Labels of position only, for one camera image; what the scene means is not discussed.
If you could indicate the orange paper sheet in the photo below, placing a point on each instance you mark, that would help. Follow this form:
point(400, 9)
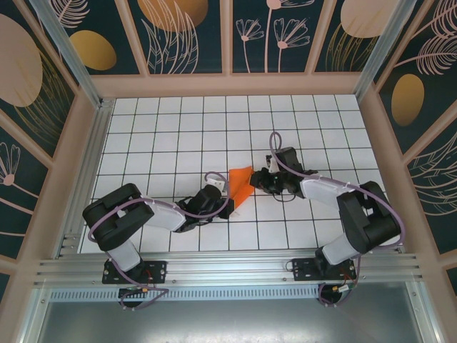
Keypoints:
point(239, 178)

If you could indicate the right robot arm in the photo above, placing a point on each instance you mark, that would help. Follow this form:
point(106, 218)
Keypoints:
point(371, 221)

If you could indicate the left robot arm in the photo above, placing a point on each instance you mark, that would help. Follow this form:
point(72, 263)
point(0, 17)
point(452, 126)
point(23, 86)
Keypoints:
point(114, 221)

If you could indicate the grey metal tray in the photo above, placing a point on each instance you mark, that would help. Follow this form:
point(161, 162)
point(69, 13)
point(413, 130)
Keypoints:
point(228, 321)

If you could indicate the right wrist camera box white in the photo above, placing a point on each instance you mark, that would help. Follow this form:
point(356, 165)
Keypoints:
point(271, 163)

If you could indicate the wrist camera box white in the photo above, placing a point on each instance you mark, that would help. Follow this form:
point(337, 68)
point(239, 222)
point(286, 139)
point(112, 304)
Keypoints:
point(218, 185)
point(271, 163)

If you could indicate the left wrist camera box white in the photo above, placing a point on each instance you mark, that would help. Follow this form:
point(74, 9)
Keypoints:
point(218, 185)

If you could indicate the long aluminium base rail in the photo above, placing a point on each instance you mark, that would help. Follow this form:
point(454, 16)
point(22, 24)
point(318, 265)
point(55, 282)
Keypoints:
point(228, 264)

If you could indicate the aluminium side rail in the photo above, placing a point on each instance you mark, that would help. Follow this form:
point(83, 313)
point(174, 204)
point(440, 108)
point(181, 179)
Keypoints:
point(93, 150)

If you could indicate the aluminium frame post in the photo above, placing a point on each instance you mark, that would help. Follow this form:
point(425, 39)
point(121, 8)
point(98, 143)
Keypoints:
point(69, 53)
point(382, 53)

